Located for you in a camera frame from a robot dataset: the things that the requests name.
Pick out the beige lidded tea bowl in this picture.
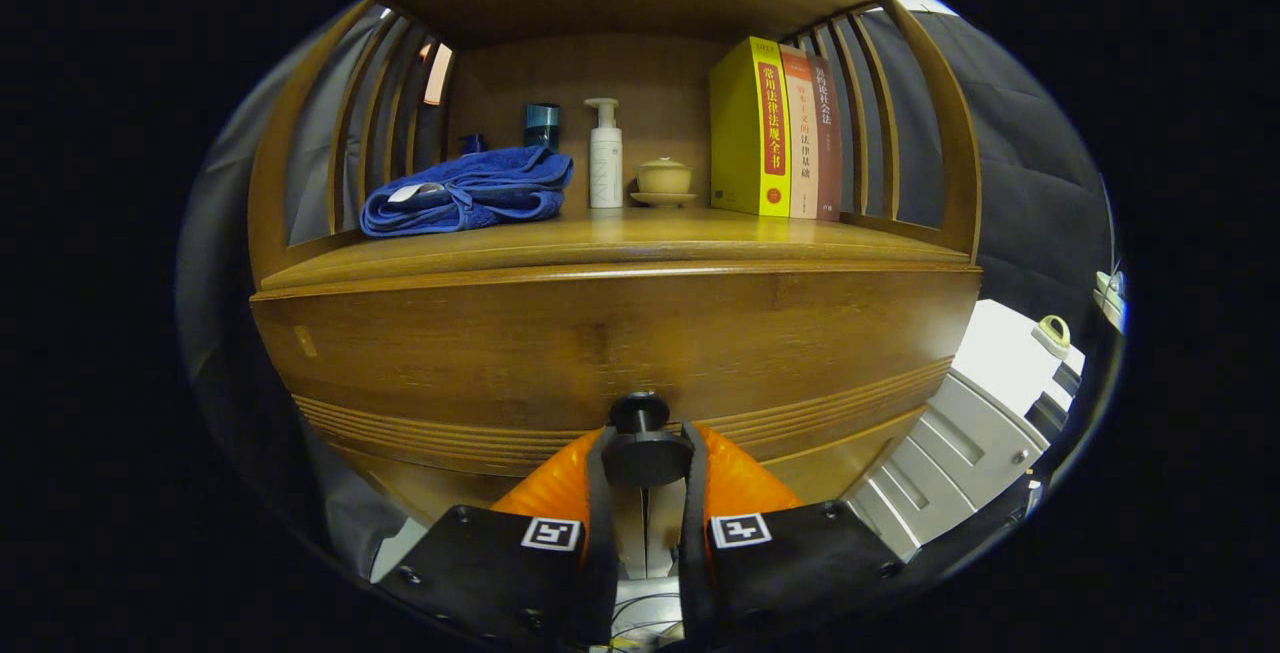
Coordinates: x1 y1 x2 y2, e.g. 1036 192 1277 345
630 157 698 208

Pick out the orange white book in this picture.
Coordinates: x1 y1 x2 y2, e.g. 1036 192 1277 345
780 45 821 220

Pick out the wooden countertop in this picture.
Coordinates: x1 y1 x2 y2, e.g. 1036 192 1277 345
258 208 976 294

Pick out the white side cabinet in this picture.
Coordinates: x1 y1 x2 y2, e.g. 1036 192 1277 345
845 298 1086 564

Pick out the white desk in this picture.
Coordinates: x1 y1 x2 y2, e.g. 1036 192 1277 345
1094 271 1128 334

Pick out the white pump bottle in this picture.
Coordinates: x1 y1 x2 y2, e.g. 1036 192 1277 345
585 98 624 209

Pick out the teal bottle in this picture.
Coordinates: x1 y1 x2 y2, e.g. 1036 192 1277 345
523 103 561 152

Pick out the yellow book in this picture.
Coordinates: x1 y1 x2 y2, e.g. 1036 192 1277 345
710 36 793 218

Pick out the blue folded towel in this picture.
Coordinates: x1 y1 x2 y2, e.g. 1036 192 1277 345
360 145 576 237

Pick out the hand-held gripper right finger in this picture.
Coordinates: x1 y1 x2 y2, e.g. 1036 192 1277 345
680 421 906 652

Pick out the brown book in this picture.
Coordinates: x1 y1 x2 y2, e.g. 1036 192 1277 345
810 55 844 223

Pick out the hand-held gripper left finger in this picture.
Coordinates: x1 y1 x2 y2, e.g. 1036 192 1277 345
375 425 621 653

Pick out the black drawer knob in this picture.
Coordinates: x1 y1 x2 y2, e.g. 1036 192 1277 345
600 391 696 489

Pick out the wooden drawer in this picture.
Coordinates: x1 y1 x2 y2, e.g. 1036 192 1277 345
250 266 983 464

